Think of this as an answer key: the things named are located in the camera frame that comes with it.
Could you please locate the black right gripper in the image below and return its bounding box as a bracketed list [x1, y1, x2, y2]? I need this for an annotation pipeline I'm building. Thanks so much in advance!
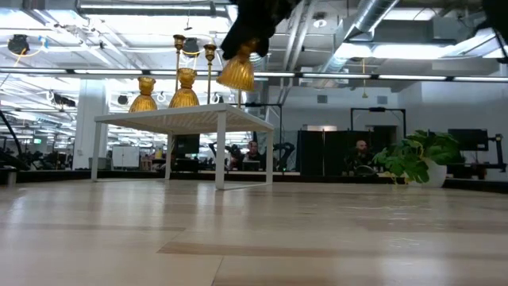
[220, 0, 302, 61]

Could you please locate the amber glass candle holder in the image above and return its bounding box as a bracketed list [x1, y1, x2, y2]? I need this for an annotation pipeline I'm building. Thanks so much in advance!
[216, 38, 256, 92]
[168, 68, 201, 109]
[129, 76, 159, 114]

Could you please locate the black ceiling spotlight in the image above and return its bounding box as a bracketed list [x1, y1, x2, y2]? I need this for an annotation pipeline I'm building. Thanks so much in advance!
[183, 37, 201, 59]
[7, 34, 31, 56]

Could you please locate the white perforated metal riser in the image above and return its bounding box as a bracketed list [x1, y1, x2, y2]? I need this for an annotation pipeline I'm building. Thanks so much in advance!
[90, 102, 275, 191]

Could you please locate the person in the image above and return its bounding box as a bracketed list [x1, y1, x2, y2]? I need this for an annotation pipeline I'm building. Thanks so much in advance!
[344, 139, 379, 176]
[242, 140, 266, 172]

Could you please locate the black partition panel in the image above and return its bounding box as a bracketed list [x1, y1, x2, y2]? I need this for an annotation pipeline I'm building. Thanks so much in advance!
[297, 125, 398, 177]

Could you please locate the white cabinet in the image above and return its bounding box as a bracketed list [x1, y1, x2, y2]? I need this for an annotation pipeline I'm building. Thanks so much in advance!
[111, 145, 140, 168]

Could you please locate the green potted plant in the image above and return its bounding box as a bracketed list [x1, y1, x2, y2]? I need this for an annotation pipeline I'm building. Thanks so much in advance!
[372, 129, 464, 189]

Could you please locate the black monitor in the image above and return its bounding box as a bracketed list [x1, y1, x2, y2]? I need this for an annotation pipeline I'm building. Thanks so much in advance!
[447, 128, 491, 153]

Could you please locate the silver ventilation duct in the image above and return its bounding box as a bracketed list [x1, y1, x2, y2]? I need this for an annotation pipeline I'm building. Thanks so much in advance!
[317, 0, 400, 75]

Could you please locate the black aluminium table frame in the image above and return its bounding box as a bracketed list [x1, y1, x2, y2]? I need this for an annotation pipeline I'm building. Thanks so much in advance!
[0, 168, 508, 195]

